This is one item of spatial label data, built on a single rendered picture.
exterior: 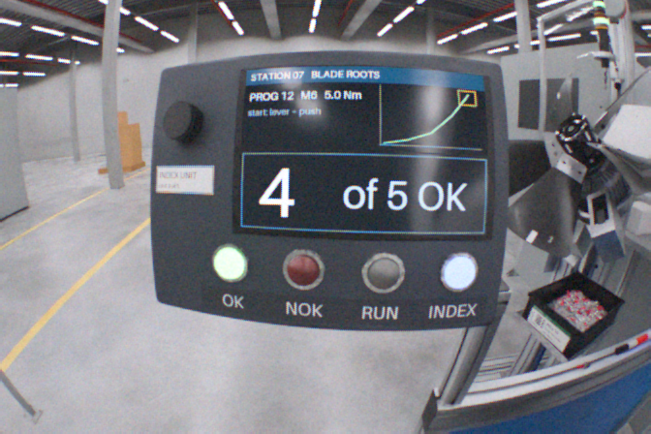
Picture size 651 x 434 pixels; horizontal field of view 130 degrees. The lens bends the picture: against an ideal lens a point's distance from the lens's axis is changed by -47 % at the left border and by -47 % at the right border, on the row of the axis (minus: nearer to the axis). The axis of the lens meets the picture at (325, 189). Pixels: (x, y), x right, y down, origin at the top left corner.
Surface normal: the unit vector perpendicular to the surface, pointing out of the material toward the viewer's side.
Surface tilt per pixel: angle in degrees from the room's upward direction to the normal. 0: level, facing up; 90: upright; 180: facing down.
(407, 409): 0
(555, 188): 52
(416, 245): 75
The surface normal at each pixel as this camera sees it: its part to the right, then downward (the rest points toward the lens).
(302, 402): 0.00, -0.96
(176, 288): -0.10, 0.00
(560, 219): -0.47, -0.51
